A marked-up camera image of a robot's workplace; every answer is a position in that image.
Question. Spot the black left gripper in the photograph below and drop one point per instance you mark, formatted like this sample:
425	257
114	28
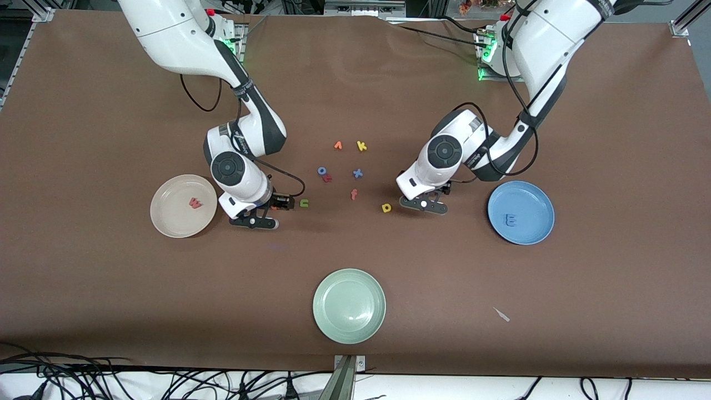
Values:
445	190

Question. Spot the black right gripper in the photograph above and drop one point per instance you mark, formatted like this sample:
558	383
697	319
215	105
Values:
277	201

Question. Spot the blue foam letter E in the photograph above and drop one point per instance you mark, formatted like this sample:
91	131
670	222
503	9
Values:
510	220

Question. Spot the red foam letter w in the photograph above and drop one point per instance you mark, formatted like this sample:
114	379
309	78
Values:
195	203

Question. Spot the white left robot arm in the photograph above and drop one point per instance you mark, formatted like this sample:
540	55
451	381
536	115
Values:
444	150

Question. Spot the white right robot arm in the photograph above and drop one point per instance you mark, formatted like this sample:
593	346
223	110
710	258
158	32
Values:
228	166

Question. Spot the brown table cover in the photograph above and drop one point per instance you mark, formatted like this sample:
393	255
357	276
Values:
444	266

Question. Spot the blue round plate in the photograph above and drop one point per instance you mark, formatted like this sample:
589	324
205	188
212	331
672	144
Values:
527	205

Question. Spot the beige round plate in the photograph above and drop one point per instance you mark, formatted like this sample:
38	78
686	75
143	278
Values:
178	216

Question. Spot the green round plate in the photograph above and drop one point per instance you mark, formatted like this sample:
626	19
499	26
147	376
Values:
349	306

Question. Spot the small white paper scrap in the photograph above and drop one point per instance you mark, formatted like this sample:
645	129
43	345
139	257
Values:
501	314

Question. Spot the aluminium profile beam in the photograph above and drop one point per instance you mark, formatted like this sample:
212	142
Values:
341	383

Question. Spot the grey metal bar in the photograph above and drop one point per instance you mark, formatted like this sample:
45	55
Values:
364	8

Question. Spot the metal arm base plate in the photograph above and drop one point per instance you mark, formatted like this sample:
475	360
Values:
489	78
240	41

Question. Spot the small metal bracket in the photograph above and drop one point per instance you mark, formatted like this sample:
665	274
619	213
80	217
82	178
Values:
361	364

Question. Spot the aluminium corner bracket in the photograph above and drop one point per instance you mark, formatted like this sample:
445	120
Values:
44	15
680	28

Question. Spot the aluminium frame rail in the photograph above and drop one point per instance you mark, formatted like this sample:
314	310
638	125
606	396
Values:
14	66

